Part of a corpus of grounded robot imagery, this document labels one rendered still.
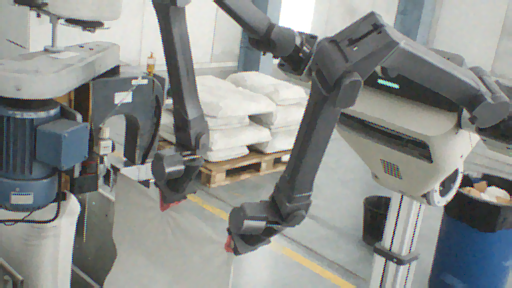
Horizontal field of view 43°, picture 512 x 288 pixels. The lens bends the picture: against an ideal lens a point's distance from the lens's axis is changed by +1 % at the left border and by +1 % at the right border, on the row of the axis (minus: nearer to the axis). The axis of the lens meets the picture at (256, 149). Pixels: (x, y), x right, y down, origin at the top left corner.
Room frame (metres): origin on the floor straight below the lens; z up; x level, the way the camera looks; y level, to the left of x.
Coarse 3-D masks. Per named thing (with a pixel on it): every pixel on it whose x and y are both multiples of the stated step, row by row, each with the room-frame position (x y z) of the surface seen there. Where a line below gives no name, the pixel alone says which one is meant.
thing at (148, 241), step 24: (120, 192) 1.69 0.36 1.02; (144, 192) 1.61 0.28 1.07; (120, 216) 1.68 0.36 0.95; (144, 216) 1.61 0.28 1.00; (168, 216) 1.54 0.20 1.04; (192, 216) 1.48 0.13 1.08; (120, 240) 1.68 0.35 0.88; (144, 240) 1.60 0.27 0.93; (168, 240) 1.54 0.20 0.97; (192, 240) 1.47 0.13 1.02; (216, 240) 1.41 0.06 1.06; (120, 264) 1.61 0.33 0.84; (144, 264) 1.58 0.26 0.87; (168, 264) 1.53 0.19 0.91; (192, 264) 1.46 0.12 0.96; (216, 264) 1.40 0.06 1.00
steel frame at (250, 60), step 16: (256, 0) 7.75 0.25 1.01; (272, 0) 7.51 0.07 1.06; (400, 0) 10.04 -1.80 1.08; (416, 0) 10.02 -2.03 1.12; (432, 0) 9.91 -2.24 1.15; (272, 16) 7.54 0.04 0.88; (400, 16) 10.08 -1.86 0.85; (416, 16) 9.98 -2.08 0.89; (400, 32) 10.12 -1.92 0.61; (416, 32) 9.94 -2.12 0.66; (240, 48) 7.71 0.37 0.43; (240, 64) 7.72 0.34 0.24; (256, 64) 7.65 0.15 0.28; (272, 64) 7.63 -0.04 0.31
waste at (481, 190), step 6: (480, 186) 3.46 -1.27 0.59; (486, 186) 3.45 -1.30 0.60; (468, 192) 3.25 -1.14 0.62; (474, 192) 3.25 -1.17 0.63; (480, 192) 3.45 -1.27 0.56; (486, 192) 3.41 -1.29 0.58; (492, 192) 3.40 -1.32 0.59; (498, 192) 3.39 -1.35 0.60; (504, 192) 3.39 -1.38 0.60; (486, 198) 3.24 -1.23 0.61; (492, 198) 3.24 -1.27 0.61; (498, 198) 3.32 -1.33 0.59; (504, 198) 3.35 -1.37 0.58
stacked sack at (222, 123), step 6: (210, 120) 4.44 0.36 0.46; (216, 120) 4.47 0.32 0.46; (222, 120) 4.50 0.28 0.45; (228, 120) 4.53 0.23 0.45; (234, 120) 4.57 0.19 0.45; (240, 120) 4.60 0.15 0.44; (246, 120) 4.64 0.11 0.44; (210, 126) 4.41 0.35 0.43; (216, 126) 4.44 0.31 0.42; (222, 126) 4.48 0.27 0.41; (228, 126) 4.52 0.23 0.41; (234, 126) 4.57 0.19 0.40
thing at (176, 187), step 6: (168, 180) 1.51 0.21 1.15; (174, 180) 1.50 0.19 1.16; (180, 180) 1.49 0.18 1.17; (186, 180) 1.49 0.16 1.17; (192, 180) 1.51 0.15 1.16; (156, 186) 1.51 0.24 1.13; (162, 186) 1.50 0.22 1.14; (168, 186) 1.51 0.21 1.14; (174, 186) 1.50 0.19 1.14; (180, 186) 1.50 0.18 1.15; (186, 186) 1.51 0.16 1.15; (192, 186) 1.56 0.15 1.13; (162, 192) 1.49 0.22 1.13; (168, 192) 1.49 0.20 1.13; (174, 192) 1.50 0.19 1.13; (180, 192) 1.51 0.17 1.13; (186, 192) 1.53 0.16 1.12; (192, 192) 1.54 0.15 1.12; (168, 198) 1.48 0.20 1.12
